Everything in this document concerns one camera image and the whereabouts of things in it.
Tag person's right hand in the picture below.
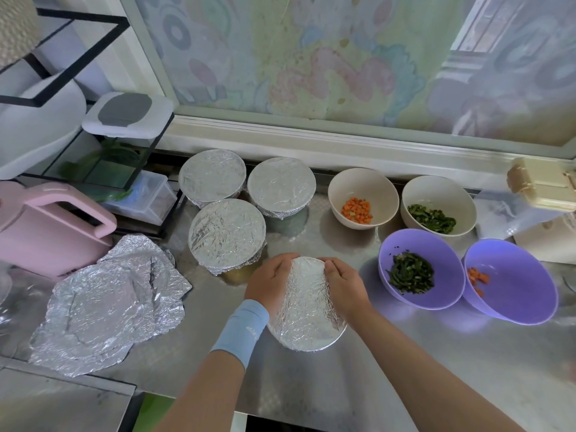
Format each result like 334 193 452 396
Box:
319 257 372 326

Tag person's left hand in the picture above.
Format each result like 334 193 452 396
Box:
245 253 301 322

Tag yellow bowl with greens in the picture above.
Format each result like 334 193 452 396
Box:
220 265 257 286

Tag foil-covered bowl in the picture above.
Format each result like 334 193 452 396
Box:
188 199 268 276
178 149 247 208
247 156 318 220
267 256 349 353

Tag purple bowl chopped greens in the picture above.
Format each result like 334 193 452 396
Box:
378 228 466 311

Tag white bowl carrot pieces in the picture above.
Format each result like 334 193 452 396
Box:
328 167 401 230

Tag beige bowl with greens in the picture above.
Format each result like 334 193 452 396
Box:
400 175 478 239

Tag stack of aluminium foil sheets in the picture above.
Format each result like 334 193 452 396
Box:
29 233 193 377

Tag purple bowl carrot pieces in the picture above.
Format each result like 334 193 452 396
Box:
461 238 559 326

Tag person's right forearm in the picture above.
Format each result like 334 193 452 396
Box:
346 305 527 432

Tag person's left forearm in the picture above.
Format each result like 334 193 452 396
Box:
153 350 246 432

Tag stainless steel countertop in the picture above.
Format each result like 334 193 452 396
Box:
0 166 576 432

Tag light blue wristband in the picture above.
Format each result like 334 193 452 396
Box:
211 299 271 370

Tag clear plastic box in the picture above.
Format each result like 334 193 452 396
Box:
106 170 179 227

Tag green floor mat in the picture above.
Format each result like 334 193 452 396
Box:
133 393 176 432

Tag beige round object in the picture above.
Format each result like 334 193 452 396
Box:
506 156 576 212

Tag window with cartoon film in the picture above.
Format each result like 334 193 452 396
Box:
54 0 576 190

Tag pink electric kettle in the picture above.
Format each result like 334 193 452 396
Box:
0 181 118 280

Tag white plate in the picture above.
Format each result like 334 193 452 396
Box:
0 76 88 181

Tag black metal rack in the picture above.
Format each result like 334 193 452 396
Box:
0 7 175 208

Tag woven rope basket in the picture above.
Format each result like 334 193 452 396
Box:
0 0 41 70

